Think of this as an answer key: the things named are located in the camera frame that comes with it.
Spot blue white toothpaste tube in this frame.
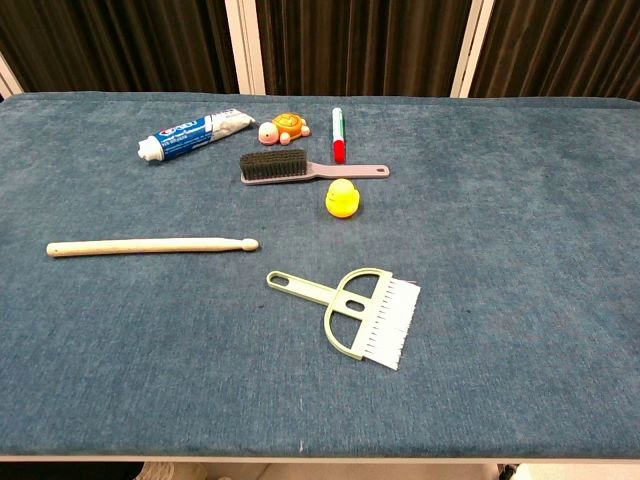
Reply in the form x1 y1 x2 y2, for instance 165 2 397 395
137 109 257 162

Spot blue table cloth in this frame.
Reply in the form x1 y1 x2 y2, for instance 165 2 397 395
0 91 640 459

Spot dark pleated curtain panel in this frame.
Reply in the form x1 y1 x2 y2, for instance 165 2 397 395
469 0 640 102
254 0 474 99
0 0 240 96

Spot green hand broom white bristles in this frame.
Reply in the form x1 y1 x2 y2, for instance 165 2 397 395
265 267 422 372

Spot orange pink turtle toy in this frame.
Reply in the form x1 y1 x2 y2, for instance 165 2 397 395
257 113 312 147

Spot white frame post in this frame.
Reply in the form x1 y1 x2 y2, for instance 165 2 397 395
449 0 496 99
0 52 25 101
223 0 267 96

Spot white marker with red cap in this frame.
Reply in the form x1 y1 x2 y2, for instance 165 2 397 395
331 106 347 165

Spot yellow rubber duck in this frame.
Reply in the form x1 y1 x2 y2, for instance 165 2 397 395
325 178 363 220

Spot wooden drumstick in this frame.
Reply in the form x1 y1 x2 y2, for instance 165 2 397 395
46 237 260 259

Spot grey brush with black bristles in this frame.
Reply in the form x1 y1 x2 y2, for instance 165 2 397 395
239 148 391 186

